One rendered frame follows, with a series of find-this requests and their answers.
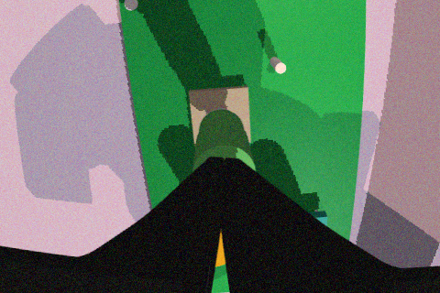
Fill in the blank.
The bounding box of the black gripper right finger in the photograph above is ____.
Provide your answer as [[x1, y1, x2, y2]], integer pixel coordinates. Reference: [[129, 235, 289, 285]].
[[221, 158, 440, 293]]

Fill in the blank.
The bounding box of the green circuit board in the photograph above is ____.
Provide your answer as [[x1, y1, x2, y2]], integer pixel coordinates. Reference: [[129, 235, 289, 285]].
[[118, 0, 367, 241]]

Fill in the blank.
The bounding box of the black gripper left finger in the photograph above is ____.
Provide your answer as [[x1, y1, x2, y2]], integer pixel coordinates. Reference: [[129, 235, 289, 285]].
[[0, 157, 226, 293]]

